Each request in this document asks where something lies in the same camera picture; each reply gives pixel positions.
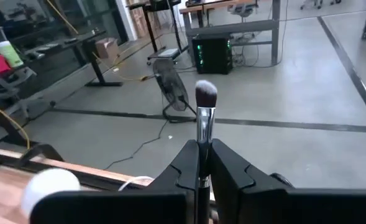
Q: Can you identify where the cardboard box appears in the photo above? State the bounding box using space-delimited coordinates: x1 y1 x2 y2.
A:
94 37 121 60

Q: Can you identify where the brass table lamp with bulb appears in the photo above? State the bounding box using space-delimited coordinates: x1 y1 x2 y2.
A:
21 167 81 218

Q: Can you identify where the black computer tower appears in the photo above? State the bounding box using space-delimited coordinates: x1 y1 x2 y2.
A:
191 33 234 75

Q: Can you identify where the green canister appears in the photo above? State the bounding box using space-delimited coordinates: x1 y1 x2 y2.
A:
0 40 24 68

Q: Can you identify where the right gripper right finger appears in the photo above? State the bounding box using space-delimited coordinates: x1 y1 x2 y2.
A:
210 139 291 224

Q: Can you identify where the black rolling desk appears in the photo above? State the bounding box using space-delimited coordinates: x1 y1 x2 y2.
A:
128 0 190 66

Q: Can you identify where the brown wooden stack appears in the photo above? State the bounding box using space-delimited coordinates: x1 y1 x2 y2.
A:
129 2 162 40

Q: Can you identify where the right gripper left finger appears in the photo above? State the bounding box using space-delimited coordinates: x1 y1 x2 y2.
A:
147 139 200 224

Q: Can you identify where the white lamp cable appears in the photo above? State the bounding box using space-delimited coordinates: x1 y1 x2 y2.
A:
117 175 155 192

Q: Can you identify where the grey office chair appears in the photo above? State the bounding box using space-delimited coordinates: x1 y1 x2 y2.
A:
0 67 57 125

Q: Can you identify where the thick black silver-ferrule paintbrush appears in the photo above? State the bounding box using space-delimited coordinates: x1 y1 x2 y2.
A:
194 80 218 224

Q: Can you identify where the long black desk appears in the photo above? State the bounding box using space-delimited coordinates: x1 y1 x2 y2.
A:
11 29 124 87

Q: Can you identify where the yellow cable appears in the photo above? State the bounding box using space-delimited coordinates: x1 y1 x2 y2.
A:
92 51 154 82
45 0 80 35
0 95 31 150

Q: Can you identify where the black floor fan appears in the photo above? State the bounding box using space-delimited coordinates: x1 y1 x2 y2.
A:
153 58 199 124

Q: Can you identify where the black fan cable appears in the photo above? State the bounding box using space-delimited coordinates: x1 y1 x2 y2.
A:
104 119 171 171

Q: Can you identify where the black frame clamp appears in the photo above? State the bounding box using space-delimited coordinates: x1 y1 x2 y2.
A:
17 143 65 169

